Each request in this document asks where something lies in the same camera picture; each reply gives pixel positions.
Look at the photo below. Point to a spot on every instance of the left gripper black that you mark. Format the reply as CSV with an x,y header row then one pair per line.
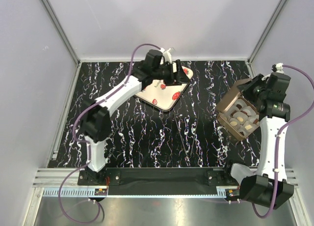
x,y
178,77

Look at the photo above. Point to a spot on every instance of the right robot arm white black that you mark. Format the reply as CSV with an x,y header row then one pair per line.
x,y
268,185

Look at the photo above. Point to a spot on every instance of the strawberry pattern white tray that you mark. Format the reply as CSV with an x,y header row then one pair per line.
x,y
160,95

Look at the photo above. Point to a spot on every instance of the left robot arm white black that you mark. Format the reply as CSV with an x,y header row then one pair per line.
x,y
96,119

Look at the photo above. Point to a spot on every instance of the brown tin box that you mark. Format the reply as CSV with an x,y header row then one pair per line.
x,y
240,120

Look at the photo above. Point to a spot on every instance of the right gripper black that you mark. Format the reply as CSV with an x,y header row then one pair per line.
x,y
259,79

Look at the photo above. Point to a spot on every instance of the brown tin lid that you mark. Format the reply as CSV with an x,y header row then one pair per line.
x,y
231,96

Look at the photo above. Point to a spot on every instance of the black metal tongs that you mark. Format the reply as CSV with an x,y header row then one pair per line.
x,y
187,134

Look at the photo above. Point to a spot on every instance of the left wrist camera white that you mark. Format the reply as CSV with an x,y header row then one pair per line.
x,y
166,55

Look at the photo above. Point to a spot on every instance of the aluminium frame rail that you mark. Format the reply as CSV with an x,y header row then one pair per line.
x,y
53,177

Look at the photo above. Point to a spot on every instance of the white cable duct left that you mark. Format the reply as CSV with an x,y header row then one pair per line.
x,y
75,192

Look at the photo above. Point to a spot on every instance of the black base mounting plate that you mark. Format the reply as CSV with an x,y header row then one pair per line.
x,y
211,176

